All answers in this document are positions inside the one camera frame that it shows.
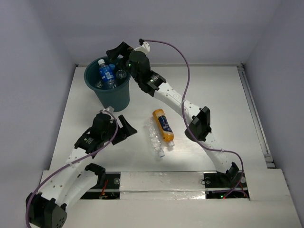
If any small clear bottle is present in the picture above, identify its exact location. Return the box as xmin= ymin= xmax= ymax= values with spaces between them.
xmin=116 ymin=69 xmax=128 ymax=79

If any blue label bottle white cap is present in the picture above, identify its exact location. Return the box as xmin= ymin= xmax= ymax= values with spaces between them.
xmin=98 ymin=59 xmax=117 ymax=89

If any orange juice bottle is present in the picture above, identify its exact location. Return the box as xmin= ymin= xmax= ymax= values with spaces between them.
xmin=152 ymin=109 xmax=175 ymax=147

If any clear bottle white cap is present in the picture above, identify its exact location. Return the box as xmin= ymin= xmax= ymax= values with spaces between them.
xmin=95 ymin=81 xmax=103 ymax=89

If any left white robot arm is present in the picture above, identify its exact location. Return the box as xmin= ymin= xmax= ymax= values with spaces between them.
xmin=25 ymin=110 xmax=137 ymax=228

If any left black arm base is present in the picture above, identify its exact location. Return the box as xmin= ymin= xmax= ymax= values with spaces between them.
xmin=81 ymin=172 xmax=121 ymax=200

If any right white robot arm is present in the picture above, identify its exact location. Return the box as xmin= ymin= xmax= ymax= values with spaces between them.
xmin=106 ymin=39 xmax=241 ymax=186

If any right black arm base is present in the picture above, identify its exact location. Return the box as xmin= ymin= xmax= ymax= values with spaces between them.
xmin=200 ymin=162 xmax=249 ymax=199

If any dark green plastic bin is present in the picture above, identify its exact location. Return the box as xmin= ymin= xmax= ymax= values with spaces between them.
xmin=84 ymin=57 xmax=131 ymax=112

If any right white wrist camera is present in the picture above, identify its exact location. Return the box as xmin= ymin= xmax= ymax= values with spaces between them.
xmin=133 ymin=39 xmax=150 ymax=55

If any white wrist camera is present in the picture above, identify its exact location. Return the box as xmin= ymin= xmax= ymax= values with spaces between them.
xmin=133 ymin=39 xmax=150 ymax=55
xmin=99 ymin=106 xmax=114 ymax=114

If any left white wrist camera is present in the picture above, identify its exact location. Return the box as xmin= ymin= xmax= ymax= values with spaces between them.
xmin=99 ymin=106 xmax=114 ymax=114

